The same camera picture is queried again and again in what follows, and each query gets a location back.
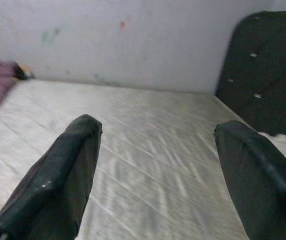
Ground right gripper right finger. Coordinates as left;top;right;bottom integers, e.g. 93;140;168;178
214;120;286;240

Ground black tufted headboard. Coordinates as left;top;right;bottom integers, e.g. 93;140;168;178
215;10;286;138

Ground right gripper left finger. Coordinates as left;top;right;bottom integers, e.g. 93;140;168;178
0;114;103;240

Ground grey quilted mattress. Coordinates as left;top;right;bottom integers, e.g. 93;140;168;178
0;79;286;240

